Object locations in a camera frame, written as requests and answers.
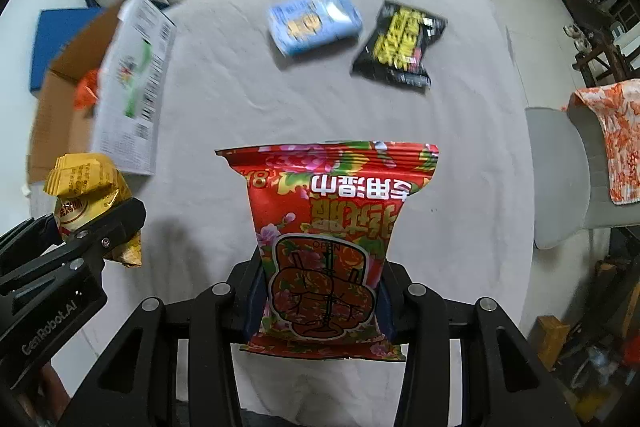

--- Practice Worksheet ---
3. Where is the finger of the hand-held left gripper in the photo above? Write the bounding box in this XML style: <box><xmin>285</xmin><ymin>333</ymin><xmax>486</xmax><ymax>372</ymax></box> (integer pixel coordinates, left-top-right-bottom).
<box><xmin>45</xmin><ymin>197</ymin><xmax>147</xmax><ymax>269</ymax></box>
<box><xmin>0</xmin><ymin>214</ymin><xmax>64</xmax><ymax>280</ymax></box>

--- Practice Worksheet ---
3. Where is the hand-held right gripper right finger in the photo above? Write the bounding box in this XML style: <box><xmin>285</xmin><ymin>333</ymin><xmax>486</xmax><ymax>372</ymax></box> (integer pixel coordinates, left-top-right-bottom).
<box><xmin>382</xmin><ymin>262</ymin><xmax>587</xmax><ymax>427</ymax></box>

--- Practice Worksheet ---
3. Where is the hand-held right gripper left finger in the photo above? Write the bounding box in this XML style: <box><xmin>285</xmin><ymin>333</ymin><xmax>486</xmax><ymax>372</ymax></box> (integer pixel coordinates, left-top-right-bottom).
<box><xmin>70</xmin><ymin>257</ymin><xmax>266</xmax><ymax>427</ymax></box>

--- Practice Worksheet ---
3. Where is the red floral snack bag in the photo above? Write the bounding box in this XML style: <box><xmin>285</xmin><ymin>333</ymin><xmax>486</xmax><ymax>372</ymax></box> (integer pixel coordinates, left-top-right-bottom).
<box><xmin>215</xmin><ymin>140</ymin><xmax>441</xmax><ymax>363</ymax></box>

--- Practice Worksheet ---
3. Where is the cardboard box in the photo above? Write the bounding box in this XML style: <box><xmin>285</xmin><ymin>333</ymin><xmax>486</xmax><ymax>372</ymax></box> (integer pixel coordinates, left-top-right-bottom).
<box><xmin>27</xmin><ymin>0</ymin><xmax>177</xmax><ymax>184</ymax></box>

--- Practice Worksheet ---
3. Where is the orange packet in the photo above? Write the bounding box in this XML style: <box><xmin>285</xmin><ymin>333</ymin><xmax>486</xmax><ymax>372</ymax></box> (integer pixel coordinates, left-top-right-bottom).
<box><xmin>72</xmin><ymin>69</ymin><xmax>102</xmax><ymax>110</ymax></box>

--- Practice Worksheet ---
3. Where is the small yellow box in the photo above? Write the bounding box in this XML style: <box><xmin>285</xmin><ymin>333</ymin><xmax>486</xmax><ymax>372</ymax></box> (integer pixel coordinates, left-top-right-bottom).
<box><xmin>529</xmin><ymin>315</ymin><xmax>571</xmax><ymax>371</ymax></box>

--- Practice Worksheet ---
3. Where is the white tablecloth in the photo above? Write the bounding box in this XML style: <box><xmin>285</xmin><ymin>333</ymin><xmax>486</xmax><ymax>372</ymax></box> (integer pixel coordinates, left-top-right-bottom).
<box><xmin>47</xmin><ymin>0</ymin><xmax>538</xmax><ymax>427</ymax></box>

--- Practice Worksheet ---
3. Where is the blue mat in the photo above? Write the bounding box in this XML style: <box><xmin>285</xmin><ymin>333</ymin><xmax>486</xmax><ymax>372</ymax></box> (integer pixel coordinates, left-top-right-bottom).
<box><xmin>28</xmin><ymin>8</ymin><xmax>109</xmax><ymax>96</ymax></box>

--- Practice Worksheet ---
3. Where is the grey chair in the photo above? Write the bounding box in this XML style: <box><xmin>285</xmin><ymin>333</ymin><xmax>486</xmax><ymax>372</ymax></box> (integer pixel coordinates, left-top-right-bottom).
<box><xmin>524</xmin><ymin>106</ymin><xmax>640</xmax><ymax>251</ymax></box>

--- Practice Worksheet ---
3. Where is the black and yellow snack packet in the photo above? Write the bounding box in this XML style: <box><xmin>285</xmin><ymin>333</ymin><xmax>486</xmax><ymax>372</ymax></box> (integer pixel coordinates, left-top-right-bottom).
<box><xmin>349</xmin><ymin>0</ymin><xmax>449</xmax><ymax>94</ymax></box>

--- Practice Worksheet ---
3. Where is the orange floral cloth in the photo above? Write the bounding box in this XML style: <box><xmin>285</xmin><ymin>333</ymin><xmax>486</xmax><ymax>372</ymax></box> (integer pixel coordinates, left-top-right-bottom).
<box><xmin>564</xmin><ymin>79</ymin><xmax>640</xmax><ymax>206</ymax></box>

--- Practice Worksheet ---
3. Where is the blue snack packet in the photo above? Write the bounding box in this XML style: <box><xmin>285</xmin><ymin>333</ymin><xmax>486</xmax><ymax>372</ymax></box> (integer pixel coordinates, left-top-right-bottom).
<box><xmin>266</xmin><ymin>0</ymin><xmax>364</xmax><ymax>57</ymax></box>

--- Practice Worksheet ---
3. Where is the dark wooden table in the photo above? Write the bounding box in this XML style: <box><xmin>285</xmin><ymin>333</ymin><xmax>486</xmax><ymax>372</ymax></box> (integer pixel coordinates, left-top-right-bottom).
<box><xmin>549</xmin><ymin>0</ymin><xmax>640</xmax><ymax>88</ymax></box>

